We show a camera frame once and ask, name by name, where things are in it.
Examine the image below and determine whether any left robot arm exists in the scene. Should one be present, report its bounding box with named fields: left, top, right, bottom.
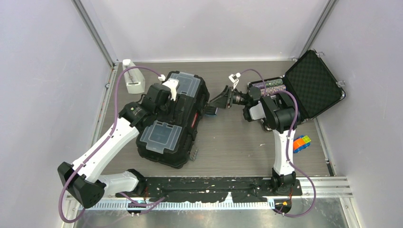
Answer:
left=58, top=79, right=179, bottom=209

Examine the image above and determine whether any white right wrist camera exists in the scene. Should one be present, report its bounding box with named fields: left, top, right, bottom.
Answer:
left=228, top=72, right=241, bottom=90

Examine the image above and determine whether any poker chip row top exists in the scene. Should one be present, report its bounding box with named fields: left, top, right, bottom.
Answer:
left=251, top=78, right=283, bottom=89

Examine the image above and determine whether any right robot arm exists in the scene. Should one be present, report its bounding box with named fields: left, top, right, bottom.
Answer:
left=206, top=86, right=301, bottom=195

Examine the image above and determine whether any black aluminium poker chip case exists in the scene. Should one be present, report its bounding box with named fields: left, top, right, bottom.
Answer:
left=266, top=49, right=346, bottom=122

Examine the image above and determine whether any poker chip row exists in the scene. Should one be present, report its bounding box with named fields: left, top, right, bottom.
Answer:
left=251, top=78, right=283, bottom=89
left=260, top=85, right=286, bottom=96

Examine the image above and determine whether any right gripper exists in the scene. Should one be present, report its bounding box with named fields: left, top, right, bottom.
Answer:
left=209, top=85, right=249, bottom=110

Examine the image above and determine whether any blue orange small object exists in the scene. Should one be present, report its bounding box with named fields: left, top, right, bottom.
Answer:
left=293, top=135, right=311, bottom=153

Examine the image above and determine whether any black plastic toolbox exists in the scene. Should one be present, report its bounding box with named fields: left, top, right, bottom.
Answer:
left=136, top=71, right=210, bottom=169

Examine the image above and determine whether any white metronome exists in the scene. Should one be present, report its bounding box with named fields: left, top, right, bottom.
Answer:
left=124, top=68, right=145, bottom=94

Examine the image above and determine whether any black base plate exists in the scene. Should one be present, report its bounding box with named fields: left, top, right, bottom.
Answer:
left=115, top=176, right=303, bottom=204

